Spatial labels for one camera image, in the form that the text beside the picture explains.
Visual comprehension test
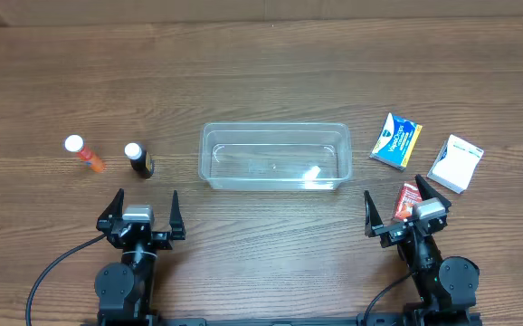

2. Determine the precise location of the clear plastic container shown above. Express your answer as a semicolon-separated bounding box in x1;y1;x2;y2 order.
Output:
198;122;353;191

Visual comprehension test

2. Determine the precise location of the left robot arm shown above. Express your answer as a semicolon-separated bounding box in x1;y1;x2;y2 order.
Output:
94;189;185;325

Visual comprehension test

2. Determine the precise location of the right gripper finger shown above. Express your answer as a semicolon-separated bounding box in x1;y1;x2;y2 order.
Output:
414;174;452;209
364;190;384;237

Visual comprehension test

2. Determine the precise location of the red orange small box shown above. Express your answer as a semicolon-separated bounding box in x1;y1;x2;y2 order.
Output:
393;182;422;222

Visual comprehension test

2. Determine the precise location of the orange tube white cap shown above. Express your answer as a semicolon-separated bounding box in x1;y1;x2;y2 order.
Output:
64;134;105;173

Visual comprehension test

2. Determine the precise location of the white medicine box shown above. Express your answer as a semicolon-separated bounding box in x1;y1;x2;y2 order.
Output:
427;135;484;194

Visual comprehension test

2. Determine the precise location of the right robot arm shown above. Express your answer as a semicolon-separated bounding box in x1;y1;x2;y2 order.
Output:
357;175;482;325

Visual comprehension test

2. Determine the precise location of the blue yellow VapoDrops box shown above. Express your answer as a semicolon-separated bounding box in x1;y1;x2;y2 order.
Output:
369;113;423;170

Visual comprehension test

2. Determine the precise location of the dark bottle white cap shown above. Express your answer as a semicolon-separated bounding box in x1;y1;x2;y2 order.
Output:
124;142;154;178

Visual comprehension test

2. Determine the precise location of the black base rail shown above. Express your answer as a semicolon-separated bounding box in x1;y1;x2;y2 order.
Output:
81;312;483;326

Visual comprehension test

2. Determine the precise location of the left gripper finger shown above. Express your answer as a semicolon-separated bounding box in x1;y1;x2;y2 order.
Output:
169;190;185;239
98;188;124;221

